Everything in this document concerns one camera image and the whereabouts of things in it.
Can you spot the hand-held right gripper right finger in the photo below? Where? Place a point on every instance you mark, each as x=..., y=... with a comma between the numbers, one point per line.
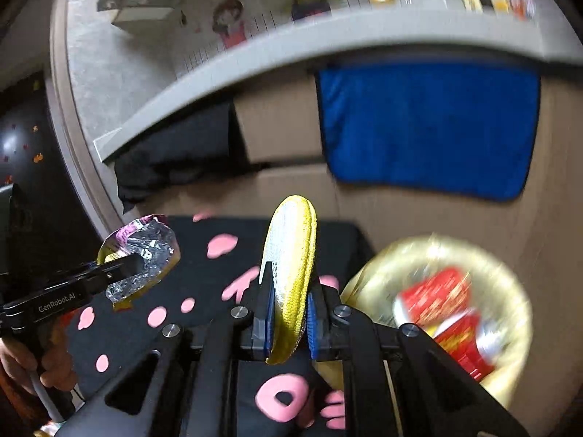
x=313, y=327

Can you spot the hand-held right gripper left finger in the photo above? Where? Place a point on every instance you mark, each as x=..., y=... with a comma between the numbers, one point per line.
x=266, y=318

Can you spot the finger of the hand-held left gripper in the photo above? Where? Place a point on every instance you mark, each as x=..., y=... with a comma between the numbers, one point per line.
x=123, y=269

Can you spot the silver foil wrapper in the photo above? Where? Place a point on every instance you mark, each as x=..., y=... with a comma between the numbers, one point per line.
x=145, y=246

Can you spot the yellow white scouring pad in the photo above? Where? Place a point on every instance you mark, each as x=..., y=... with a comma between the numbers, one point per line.
x=291, y=255

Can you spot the red patterned packet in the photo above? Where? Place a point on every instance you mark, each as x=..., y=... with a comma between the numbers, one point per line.
x=432, y=296

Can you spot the red drink can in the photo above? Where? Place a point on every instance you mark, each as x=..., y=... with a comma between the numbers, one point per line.
x=460, y=341

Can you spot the yellow-bagged trash bin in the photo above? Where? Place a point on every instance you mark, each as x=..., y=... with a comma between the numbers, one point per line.
x=510, y=291

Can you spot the person's left hand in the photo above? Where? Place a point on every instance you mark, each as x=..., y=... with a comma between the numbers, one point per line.
x=59, y=364

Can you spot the black pink printed tablecloth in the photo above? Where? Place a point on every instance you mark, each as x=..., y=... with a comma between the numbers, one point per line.
x=196, y=264

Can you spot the black cloth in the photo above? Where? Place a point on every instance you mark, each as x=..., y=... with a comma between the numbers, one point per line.
x=182, y=159

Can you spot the wooden kitchen cabinet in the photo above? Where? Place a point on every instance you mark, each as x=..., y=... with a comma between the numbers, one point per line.
x=282, y=118

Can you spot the blue towel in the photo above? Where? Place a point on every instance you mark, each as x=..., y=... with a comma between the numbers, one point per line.
x=428, y=132

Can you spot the grey kitchen countertop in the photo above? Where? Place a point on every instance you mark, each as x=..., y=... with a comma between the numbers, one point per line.
x=319, y=36

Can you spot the cartoon wall sticker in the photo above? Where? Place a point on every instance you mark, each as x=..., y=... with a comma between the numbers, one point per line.
x=255, y=22

